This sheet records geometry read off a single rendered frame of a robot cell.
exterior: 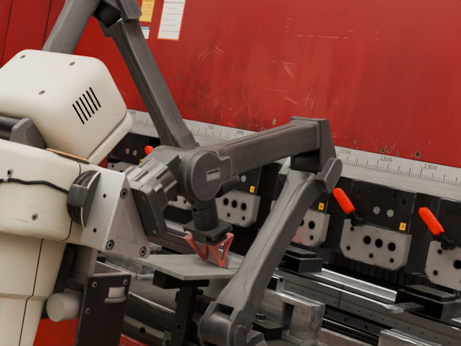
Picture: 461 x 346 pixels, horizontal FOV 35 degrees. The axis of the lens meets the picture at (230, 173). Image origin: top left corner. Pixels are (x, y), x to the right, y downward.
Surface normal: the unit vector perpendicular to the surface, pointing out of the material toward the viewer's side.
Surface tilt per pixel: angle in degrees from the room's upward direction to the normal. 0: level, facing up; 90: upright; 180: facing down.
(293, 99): 90
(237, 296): 55
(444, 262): 90
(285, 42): 90
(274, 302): 90
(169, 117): 69
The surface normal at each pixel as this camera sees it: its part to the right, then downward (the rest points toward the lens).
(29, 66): -0.31, -0.71
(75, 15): 0.57, -0.25
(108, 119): 0.79, 0.18
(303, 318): -0.65, -0.08
